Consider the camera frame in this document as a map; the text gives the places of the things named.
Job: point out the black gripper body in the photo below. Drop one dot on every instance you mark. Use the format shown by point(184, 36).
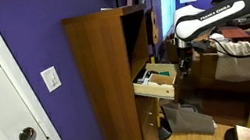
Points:
point(185, 57)

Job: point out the small white drawer box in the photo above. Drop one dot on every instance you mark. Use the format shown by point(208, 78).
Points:
point(162, 80)

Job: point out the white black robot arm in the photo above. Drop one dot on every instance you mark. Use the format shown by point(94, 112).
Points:
point(217, 15)

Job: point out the light wood cabinet drawer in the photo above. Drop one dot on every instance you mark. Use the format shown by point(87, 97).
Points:
point(155, 92)

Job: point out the teal square box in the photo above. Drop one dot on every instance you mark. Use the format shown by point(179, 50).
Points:
point(164, 73)

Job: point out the wooden ukulele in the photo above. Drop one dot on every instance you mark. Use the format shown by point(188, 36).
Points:
point(153, 25)

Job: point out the white printed paper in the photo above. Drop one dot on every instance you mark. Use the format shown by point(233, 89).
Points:
point(142, 79)

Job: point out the beige blanket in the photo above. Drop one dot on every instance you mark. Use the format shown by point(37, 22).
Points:
point(233, 69)

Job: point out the bright window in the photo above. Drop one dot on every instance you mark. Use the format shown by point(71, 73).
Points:
point(166, 2)

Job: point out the grey bag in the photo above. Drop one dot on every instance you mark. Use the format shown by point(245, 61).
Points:
point(187, 121)

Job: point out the brown wooden cabinet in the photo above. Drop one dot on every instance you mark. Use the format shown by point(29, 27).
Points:
point(107, 83)

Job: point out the small wooden box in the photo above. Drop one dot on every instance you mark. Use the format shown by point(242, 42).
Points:
point(244, 133)

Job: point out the round metal door knob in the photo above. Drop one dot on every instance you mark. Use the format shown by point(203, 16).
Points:
point(26, 134)

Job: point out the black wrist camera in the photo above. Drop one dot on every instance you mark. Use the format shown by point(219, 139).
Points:
point(201, 47)

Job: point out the brown wooden bed frame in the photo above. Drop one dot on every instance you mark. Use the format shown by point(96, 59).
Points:
point(235, 88)

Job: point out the white light switch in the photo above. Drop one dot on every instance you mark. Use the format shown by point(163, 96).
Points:
point(51, 79)

